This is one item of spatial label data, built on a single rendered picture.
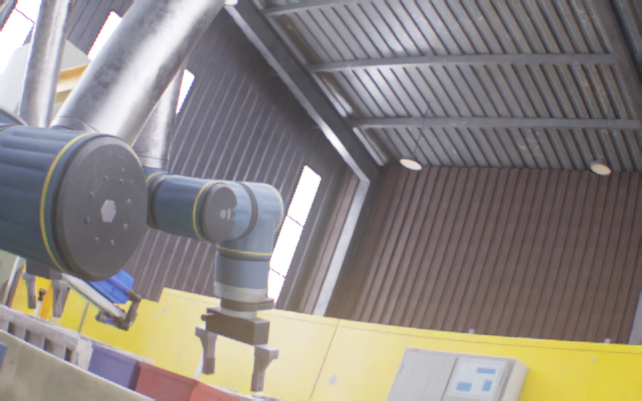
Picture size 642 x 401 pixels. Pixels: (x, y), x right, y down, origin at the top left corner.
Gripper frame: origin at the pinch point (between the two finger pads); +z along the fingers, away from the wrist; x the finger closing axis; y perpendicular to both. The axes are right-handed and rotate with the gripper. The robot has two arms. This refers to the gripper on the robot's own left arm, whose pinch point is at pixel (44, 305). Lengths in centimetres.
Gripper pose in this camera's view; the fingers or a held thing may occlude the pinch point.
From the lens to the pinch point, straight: 225.4
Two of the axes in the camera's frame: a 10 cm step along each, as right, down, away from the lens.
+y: 5.6, 0.4, 8.3
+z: -0.6, 10.0, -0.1
